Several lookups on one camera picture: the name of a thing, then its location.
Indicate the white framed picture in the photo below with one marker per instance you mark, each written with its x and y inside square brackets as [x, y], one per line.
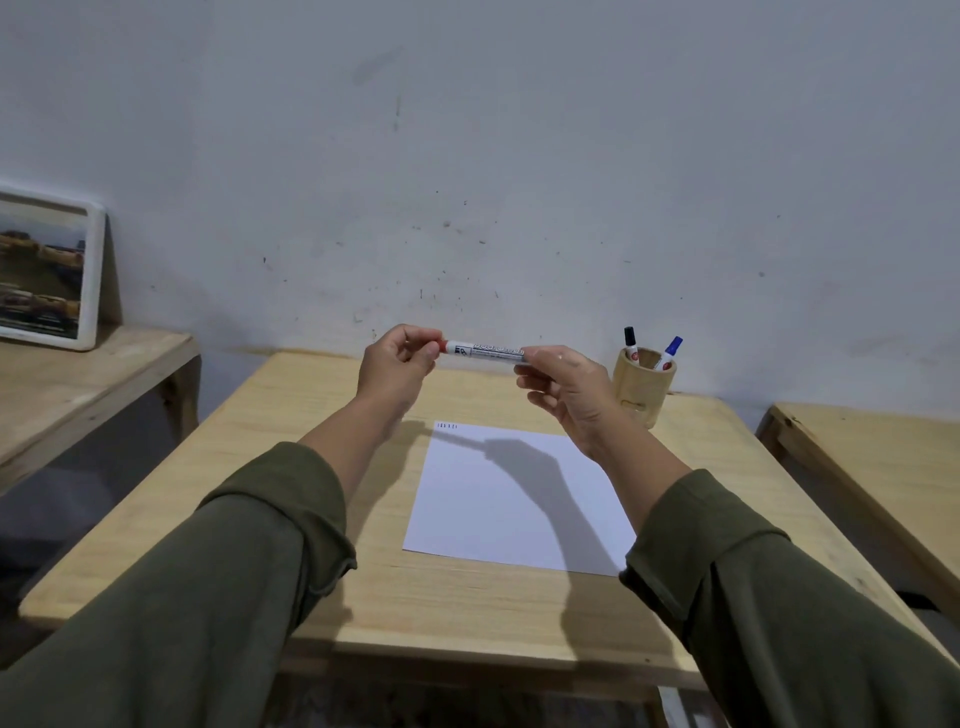
[41, 270]

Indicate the person's right thumb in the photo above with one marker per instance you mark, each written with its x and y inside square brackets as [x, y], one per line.
[551, 355]

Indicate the red-capped white marker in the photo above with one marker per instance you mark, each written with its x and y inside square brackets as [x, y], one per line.
[484, 350]

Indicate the blue-capped white marker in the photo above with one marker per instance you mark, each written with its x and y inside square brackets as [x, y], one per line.
[670, 352]

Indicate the person's left hand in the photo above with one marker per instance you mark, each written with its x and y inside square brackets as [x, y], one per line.
[390, 375]

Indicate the person's right middle finger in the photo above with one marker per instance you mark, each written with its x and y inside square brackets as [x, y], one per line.
[541, 397]

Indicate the person's left forearm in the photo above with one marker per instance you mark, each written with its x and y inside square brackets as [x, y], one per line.
[225, 570]

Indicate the black-capped white marker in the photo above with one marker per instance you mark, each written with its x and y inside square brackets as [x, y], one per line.
[631, 343]

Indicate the light wooden table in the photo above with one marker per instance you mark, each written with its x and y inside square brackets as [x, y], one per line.
[877, 480]
[465, 615]
[67, 390]

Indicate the person's right forearm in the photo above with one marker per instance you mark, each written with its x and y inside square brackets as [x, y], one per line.
[750, 600]

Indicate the white paper sheet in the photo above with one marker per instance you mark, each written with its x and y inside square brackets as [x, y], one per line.
[487, 510]

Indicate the person's left thumb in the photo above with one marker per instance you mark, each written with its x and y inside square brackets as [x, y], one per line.
[426, 358]

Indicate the wooden pen holder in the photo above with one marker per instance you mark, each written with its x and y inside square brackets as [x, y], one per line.
[643, 394]

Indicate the person's right hand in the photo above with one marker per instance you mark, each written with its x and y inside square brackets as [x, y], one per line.
[577, 401]

